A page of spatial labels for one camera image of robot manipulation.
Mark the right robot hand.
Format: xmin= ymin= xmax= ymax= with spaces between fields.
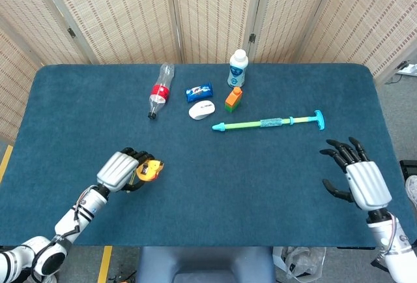
xmin=319 ymin=136 xmax=393 ymax=212

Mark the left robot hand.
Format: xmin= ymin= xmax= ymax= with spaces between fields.
xmin=96 ymin=147 xmax=156 ymax=193

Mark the yellow tape measure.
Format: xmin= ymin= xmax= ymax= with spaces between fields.
xmin=135 ymin=158 xmax=165 ymax=183

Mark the black box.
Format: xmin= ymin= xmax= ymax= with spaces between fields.
xmin=399 ymin=160 xmax=417 ymax=185

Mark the white shoe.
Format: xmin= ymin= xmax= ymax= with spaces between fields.
xmin=405 ymin=175 xmax=417 ymax=212

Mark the clear bottle with red label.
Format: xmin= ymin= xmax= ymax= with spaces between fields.
xmin=147 ymin=63 xmax=176 ymax=121

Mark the clear plastic bag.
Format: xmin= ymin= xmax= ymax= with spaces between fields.
xmin=272 ymin=246 xmax=327 ymax=283

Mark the white computer mouse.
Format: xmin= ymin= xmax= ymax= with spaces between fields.
xmin=188 ymin=99 xmax=216 ymax=121

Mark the blue table cloth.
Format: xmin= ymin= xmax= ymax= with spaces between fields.
xmin=0 ymin=63 xmax=417 ymax=248

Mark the blue snack packet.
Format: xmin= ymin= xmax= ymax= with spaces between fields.
xmin=185 ymin=82 xmax=214 ymax=103

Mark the white power strip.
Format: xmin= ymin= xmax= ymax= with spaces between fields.
xmin=395 ymin=63 xmax=417 ymax=77

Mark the blue chair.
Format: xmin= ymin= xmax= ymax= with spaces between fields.
xmin=135 ymin=246 xmax=276 ymax=283

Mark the green and blue toy water pump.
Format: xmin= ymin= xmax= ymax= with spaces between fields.
xmin=211 ymin=110 xmax=326 ymax=134

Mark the orange and green toy block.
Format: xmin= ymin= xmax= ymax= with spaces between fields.
xmin=224 ymin=86 xmax=244 ymax=113

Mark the white yogurt drink bottle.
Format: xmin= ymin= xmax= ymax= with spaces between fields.
xmin=227 ymin=49 xmax=250 ymax=89

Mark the woven folding screen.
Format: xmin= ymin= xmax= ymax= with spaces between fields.
xmin=0 ymin=0 xmax=417 ymax=143

